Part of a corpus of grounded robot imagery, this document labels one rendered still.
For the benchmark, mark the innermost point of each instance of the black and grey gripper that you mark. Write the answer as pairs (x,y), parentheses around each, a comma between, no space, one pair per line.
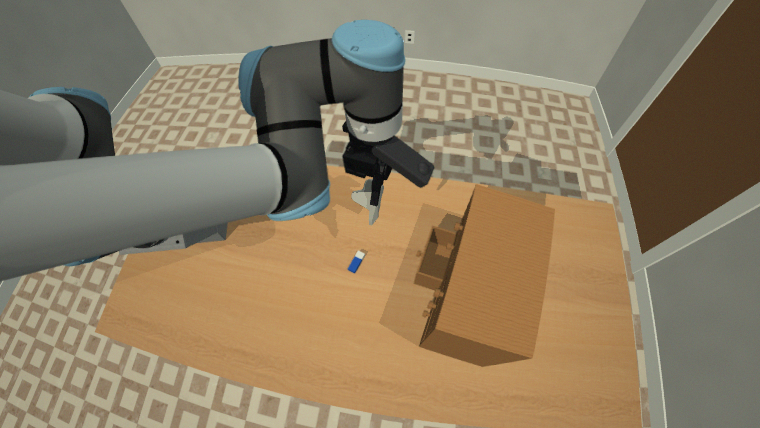
(360,162)

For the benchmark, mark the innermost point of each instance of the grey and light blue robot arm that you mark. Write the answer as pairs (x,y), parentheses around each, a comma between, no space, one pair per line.
(76,207)

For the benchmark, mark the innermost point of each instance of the blue and white eraser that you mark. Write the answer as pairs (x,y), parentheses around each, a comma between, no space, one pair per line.
(356,262)

